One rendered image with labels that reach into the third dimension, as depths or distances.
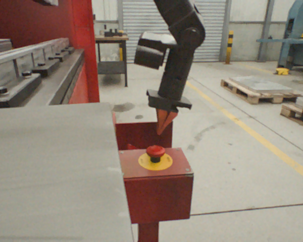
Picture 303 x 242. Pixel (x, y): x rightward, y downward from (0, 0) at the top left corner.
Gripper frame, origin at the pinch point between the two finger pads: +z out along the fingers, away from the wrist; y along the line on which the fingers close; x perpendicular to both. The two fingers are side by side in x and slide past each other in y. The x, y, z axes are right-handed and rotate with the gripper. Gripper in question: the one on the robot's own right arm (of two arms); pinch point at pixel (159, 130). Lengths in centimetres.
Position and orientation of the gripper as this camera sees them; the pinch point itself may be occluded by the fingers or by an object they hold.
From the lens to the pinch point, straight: 56.2
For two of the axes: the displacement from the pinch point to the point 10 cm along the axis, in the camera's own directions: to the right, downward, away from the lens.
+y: -9.7, -1.8, -1.9
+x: 1.0, 3.8, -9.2
